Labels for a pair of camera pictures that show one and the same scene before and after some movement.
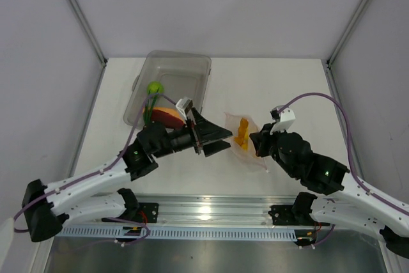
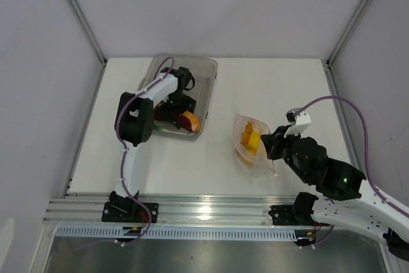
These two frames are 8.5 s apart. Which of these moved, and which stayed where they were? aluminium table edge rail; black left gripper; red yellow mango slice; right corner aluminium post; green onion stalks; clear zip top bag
Moved: green onion stalks; black left gripper; red yellow mango slice; clear zip top bag
Stayed: aluminium table edge rail; right corner aluminium post
